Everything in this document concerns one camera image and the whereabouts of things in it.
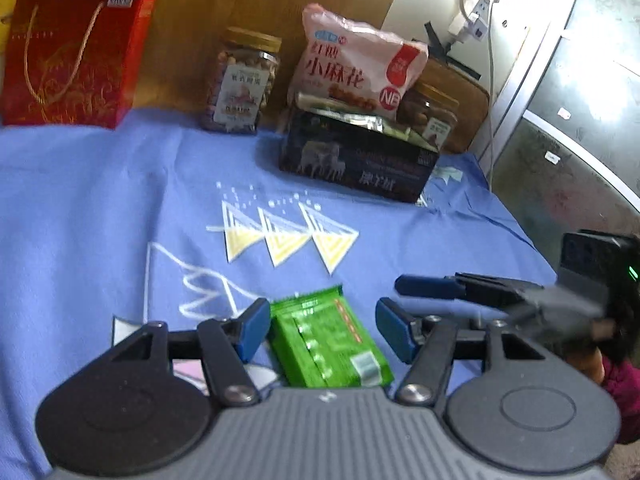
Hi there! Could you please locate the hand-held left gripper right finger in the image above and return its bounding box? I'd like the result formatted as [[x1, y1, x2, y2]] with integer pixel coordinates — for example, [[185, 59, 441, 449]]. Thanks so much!
[[375, 296, 546, 407]]

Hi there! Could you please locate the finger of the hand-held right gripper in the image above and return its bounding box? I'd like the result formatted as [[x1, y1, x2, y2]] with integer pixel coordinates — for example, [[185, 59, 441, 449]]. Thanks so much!
[[462, 289, 543, 314], [395, 272, 546, 302]]

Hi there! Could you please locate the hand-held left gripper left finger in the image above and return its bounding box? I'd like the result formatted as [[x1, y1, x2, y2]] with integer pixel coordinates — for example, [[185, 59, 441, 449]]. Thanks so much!
[[107, 297, 272, 408]]

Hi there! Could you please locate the green snack packet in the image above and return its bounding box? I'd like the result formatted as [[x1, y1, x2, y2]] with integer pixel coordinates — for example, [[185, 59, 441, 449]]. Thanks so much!
[[267, 284, 395, 388]]

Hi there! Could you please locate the dark cardboard box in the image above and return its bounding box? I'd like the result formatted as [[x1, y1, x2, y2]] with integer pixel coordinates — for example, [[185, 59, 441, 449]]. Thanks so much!
[[277, 105, 441, 204]]

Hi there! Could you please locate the person's right forearm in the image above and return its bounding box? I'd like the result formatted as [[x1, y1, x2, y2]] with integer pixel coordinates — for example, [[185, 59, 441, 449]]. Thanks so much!
[[582, 345, 640, 446]]

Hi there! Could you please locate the grey framed door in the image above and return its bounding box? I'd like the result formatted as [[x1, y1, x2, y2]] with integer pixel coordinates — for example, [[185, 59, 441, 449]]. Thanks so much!
[[490, 0, 640, 243]]

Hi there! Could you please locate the clear nut jar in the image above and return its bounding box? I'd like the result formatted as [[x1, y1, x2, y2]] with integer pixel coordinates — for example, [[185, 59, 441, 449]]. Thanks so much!
[[397, 80, 460, 153], [201, 26, 282, 136]]

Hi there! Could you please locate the foil snack packet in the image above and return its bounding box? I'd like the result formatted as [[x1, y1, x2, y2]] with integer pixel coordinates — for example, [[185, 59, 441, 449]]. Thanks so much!
[[295, 91, 436, 150]]

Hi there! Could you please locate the blue printed blanket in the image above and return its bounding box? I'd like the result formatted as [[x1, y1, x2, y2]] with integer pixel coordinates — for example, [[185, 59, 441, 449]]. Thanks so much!
[[0, 107, 558, 480]]

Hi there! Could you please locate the pink snack bag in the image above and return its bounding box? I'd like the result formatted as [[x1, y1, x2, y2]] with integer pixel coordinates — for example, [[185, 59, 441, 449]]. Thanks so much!
[[287, 2, 430, 123]]

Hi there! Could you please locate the white power strip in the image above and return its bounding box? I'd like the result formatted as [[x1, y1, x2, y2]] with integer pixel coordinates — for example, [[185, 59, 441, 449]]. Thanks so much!
[[447, 0, 495, 42]]

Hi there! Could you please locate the red gift bag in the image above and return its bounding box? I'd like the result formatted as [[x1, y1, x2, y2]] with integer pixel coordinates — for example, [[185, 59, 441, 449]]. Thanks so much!
[[0, 0, 160, 131]]

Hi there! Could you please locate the yellow plush toy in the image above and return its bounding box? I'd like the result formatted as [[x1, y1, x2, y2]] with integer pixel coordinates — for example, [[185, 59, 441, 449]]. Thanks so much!
[[0, 0, 22, 56]]

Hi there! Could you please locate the white power cable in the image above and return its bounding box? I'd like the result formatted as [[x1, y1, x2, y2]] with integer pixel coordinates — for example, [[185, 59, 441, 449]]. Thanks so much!
[[460, 0, 502, 192]]

